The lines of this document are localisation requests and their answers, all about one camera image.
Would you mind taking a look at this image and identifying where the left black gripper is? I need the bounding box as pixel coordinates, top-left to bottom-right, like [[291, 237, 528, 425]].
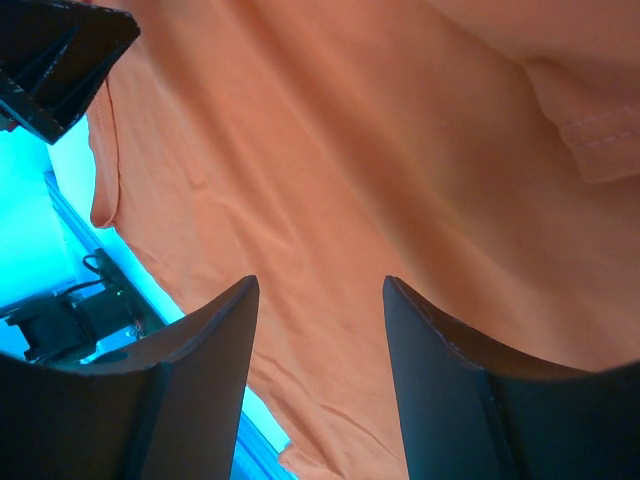
[[1, 0, 140, 145]]

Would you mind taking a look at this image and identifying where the aluminium mounting rail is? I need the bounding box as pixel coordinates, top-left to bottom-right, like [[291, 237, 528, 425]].
[[44, 171, 295, 479]]

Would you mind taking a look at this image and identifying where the orange t shirt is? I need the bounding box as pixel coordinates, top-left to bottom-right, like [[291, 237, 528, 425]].
[[89, 1, 639, 479]]

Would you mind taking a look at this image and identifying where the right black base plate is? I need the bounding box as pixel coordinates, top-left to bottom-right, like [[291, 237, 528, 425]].
[[1, 249, 166, 365]]

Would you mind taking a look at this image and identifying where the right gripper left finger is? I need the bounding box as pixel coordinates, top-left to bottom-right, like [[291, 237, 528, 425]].
[[1, 275, 259, 479]]

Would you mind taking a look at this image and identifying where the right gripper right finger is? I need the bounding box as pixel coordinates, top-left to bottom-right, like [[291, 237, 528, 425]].
[[383, 276, 639, 479]]

